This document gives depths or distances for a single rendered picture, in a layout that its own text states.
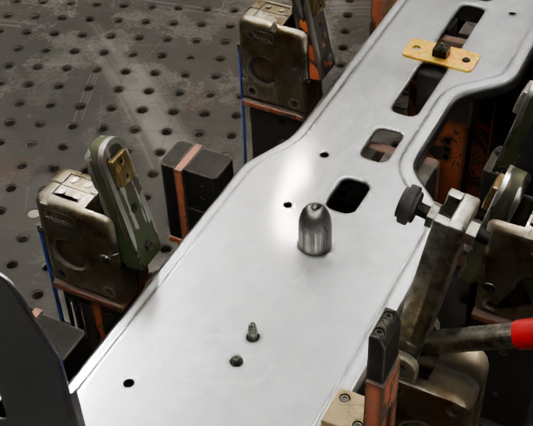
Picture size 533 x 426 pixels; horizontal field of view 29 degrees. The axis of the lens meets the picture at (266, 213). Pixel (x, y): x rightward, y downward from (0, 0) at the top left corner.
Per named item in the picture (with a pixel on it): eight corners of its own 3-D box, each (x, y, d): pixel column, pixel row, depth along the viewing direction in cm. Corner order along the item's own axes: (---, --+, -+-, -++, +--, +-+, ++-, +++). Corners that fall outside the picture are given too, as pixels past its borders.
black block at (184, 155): (191, 305, 133) (169, 125, 113) (266, 333, 130) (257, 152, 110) (158, 349, 128) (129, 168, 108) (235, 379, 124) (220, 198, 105)
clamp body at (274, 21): (261, 199, 148) (251, -17, 124) (340, 224, 143) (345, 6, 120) (230, 240, 142) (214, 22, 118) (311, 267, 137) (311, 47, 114)
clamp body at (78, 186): (108, 367, 126) (61, 145, 103) (193, 401, 122) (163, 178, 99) (65, 423, 121) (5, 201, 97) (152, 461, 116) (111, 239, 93)
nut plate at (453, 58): (400, 56, 120) (401, 46, 119) (412, 39, 122) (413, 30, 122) (469, 73, 117) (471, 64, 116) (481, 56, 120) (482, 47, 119)
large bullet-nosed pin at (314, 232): (307, 240, 101) (306, 189, 96) (337, 249, 100) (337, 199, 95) (293, 261, 99) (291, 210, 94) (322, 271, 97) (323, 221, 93)
